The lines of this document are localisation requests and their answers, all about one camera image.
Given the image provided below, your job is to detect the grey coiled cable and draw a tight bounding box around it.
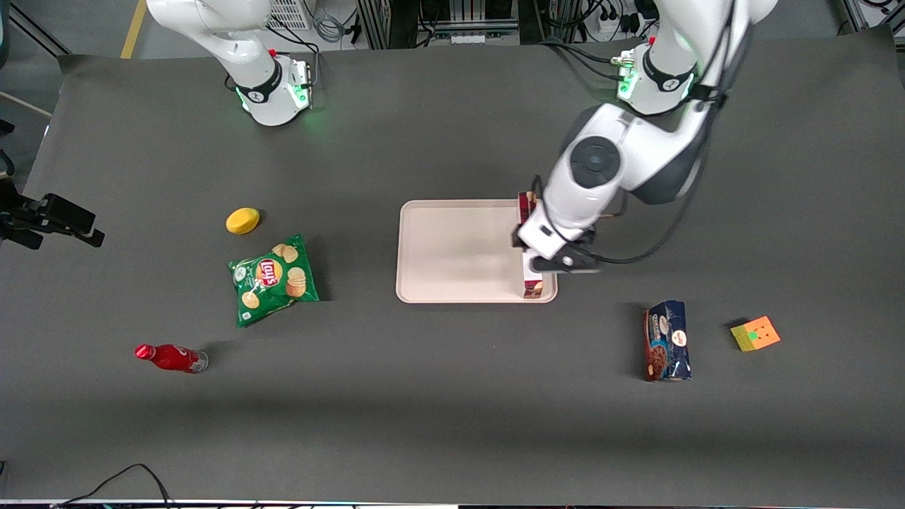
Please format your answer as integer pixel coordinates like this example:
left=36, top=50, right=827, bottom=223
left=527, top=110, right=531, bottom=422
left=313, top=13, right=346, bottom=45

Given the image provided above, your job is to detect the black base cable bundle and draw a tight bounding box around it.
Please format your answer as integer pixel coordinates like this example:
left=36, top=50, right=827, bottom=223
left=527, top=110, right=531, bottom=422
left=541, top=37, right=624, bottom=82

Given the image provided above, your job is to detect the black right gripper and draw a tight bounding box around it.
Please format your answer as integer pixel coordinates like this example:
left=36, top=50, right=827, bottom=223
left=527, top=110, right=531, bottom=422
left=0, top=180, right=105, bottom=250

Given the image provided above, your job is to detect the white perforated box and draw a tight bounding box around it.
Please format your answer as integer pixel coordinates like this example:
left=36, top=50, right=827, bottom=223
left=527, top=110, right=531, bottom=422
left=267, top=0, right=313, bottom=31

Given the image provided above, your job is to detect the pale pink plastic tray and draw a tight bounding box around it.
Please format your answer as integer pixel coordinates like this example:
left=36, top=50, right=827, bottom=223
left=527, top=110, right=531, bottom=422
left=396, top=199, right=559, bottom=304

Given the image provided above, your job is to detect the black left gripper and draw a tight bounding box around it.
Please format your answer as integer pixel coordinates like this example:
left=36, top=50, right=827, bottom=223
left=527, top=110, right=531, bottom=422
left=512, top=226, right=603, bottom=275

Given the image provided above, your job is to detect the red cookie box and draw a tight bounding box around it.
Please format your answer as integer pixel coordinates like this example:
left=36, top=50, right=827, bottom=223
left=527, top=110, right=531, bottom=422
left=518, top=190, right=544, bottom=300

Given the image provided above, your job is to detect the red cola bottle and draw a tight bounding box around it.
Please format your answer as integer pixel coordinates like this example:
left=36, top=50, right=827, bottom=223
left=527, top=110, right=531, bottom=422
left=134, top=344, right=209, bottom=374

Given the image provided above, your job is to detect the aluminium frame rack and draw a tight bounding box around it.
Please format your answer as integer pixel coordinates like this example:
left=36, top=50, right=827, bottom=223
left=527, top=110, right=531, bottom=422
left=356, top=0, right=545, bottom=50

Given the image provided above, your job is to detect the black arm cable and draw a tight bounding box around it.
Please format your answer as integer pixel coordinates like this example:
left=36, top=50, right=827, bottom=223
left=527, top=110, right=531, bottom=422
left=592, top=0, right=752, bottom=265

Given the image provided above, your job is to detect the colourful Rubik's cube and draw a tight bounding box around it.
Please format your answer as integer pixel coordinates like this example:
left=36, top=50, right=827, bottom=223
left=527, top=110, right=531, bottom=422
left=730, top=315, right=781, bottom=353

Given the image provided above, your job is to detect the dark grey table mat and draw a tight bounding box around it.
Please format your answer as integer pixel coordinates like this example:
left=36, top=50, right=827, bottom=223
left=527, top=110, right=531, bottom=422
left=0, top=34, right=905, bottom=507

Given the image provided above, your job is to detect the yellow lemon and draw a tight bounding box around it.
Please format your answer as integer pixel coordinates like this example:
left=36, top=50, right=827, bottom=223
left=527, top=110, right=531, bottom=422
left=226, top=207, right=261, bottom=235

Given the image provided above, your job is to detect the blue chocolate cookie pack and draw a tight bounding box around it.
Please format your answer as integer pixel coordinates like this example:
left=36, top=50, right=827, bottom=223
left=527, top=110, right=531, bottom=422
left=643, top=300, right=692, bottom=383

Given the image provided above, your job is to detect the green Lay's chips bag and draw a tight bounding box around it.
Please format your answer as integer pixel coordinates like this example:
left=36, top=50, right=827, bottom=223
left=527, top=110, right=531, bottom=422
left=228, top=234, right=320, bottom=329

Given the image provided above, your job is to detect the thin black cable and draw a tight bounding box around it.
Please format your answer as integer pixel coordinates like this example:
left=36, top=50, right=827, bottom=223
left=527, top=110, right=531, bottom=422
left=49, top=463, right=175, bottom=509

